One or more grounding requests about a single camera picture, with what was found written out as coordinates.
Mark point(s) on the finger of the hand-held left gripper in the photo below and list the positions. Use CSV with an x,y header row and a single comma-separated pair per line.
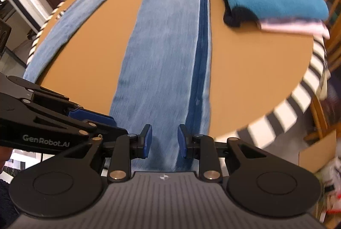
x,y
109,130
90,117

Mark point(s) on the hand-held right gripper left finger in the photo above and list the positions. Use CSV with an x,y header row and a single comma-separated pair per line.
x,y
146,141

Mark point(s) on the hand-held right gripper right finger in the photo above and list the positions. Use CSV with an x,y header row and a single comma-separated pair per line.
x,y
182,141

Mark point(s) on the blue denim jeans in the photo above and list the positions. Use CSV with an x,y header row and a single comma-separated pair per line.
x,y
165,58

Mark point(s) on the person's dark clothing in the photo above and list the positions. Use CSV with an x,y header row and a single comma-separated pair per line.
x,y
5,202

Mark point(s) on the cardboard box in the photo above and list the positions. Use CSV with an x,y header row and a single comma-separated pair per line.
x,y
317,154

